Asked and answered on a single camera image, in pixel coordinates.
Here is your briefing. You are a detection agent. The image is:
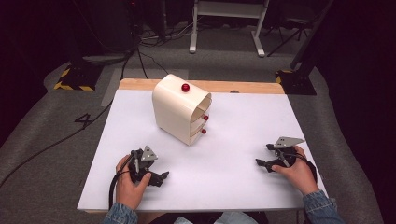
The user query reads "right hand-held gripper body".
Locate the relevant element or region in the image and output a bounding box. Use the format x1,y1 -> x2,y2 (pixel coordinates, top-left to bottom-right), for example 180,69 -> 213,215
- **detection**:
266,136 -> 306,169

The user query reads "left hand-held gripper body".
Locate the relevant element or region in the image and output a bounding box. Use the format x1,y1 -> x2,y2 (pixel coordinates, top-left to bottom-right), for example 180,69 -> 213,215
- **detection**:
128,145 -> 162,188

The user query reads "person's right hand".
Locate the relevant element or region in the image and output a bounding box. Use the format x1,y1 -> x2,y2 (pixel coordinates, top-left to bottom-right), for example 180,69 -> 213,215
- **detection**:
271,146 -> 320,197

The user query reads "person's left hand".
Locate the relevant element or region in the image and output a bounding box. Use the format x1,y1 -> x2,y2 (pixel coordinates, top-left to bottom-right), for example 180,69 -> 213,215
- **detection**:
115,154 -> 153,211

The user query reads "white table mat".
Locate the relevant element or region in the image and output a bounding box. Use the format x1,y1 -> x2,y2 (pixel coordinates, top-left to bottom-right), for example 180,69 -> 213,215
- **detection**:
77,89 -> 329,213

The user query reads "cream drawer with red knob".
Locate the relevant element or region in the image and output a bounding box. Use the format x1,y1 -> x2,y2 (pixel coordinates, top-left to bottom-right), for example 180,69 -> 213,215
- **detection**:
189,123 -> 208,139
190,108 -> 210,125

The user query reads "cream drawer cabinet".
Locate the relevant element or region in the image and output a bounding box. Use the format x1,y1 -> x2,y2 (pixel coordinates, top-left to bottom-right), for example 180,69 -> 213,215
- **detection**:
151,73 -> 213,147

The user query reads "black stand base striped tape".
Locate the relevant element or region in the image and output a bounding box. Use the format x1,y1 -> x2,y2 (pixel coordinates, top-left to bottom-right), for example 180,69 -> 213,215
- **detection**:
275,68 -> 318,96
53,63 -> 104,92

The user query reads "black tripod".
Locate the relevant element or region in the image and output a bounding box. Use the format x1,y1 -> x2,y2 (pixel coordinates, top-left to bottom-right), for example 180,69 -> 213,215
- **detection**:
266,15 -> 313,58

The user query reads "black slanted stand pole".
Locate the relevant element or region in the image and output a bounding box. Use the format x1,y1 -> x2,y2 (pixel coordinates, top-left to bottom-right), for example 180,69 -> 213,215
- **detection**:
289,0 -> 336,71

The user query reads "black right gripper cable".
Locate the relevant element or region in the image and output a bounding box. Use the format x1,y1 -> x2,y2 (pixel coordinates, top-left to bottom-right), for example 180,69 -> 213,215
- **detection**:
292,152 -> 318,185

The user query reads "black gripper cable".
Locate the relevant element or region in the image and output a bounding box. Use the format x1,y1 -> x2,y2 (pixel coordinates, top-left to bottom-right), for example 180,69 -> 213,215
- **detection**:
292,152 -> 318,185
107,153 -> 134,210

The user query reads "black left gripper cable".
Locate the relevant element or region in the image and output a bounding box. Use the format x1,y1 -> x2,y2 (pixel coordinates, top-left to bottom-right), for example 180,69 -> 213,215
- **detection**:
107,153 -> 134,210

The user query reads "long black floor cable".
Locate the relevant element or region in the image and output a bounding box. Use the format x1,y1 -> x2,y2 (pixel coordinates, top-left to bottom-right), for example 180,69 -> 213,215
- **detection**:
0,100 -> 114,189

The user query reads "thin black floor cable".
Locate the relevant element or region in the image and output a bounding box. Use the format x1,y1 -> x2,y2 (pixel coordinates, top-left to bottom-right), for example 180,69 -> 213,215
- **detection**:
136,46 -> 170,80

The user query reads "white desk frame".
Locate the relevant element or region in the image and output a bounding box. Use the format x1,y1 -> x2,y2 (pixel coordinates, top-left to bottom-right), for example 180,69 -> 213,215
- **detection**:
189,0 -> 271,58

